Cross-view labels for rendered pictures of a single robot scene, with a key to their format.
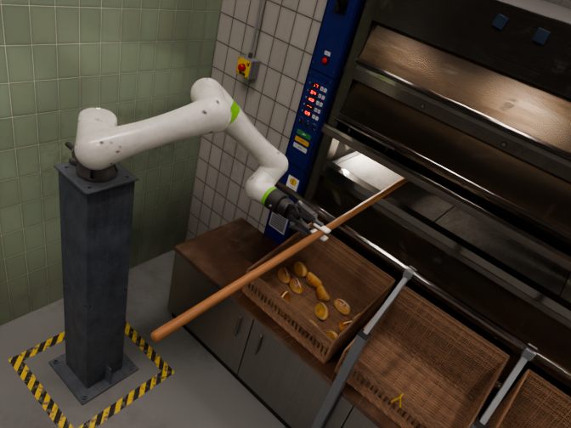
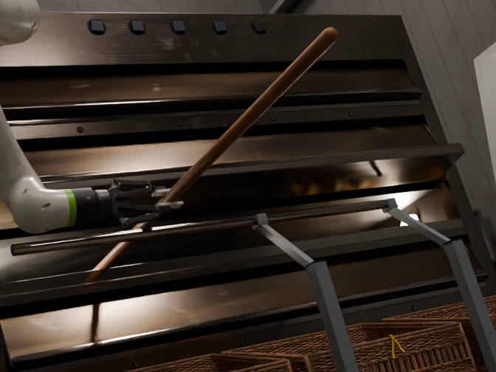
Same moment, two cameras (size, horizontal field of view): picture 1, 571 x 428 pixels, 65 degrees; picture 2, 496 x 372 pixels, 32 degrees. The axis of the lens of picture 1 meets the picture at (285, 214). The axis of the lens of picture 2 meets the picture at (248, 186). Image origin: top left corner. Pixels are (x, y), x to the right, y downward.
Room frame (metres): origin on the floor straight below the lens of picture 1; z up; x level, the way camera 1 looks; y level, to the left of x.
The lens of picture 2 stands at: (0.29, 1.61, 0.50)
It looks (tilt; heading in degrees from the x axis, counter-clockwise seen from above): 18 degrees up; 298
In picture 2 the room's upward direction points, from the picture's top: 16 degrees counter-clockwise
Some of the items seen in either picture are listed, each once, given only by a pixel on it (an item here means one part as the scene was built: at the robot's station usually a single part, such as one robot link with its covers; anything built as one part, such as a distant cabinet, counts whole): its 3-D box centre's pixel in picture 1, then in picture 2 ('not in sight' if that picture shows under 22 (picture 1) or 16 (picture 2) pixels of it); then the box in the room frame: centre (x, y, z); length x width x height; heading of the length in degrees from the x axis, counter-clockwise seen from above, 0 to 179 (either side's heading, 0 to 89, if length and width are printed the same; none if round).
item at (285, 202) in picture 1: (291, 211); (110, 204); (1.55, -0.02, 1.20); 0.09 x 0.07 x 0.08; 60
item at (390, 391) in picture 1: (421, 363); (344, 362); (1.41, -0.76, 0.72); 0.56 x 0.49 x 0.28; 60
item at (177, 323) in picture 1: (328, 228); (162, 205); (1.51, -0.18, 1.20); 1.71 x 0.03 x 0.03; 151
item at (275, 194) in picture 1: (278, 201); (81, 207); (1.59, 0.04, 1.20); 0.12 x 0.06 x 0.09; 150
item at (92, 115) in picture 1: (97, 137); not in sight; (1.41, 0.73, 1.36); 0.16 x 0.13 x 0.19; 26
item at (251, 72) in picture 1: (247, 66); not in sight; (2.38, 0.41, 1.46); 0.10 x 0.07 x 0.10; 59
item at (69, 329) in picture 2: (472, 288); (274, 291); (1.64, -0.89, 1.02); 1.79 x 0.11 x 0.19; 59
